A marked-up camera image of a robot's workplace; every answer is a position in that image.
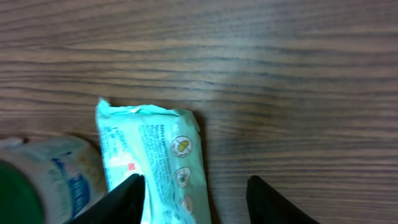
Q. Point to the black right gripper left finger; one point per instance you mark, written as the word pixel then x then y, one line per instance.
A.
pixel 123 205

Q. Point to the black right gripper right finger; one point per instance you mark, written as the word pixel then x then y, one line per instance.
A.
pixel 268 206

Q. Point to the teal tissue packet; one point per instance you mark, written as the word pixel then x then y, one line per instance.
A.
pixel 165 147

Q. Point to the green lid jar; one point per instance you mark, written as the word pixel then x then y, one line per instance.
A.
pixel 50 181

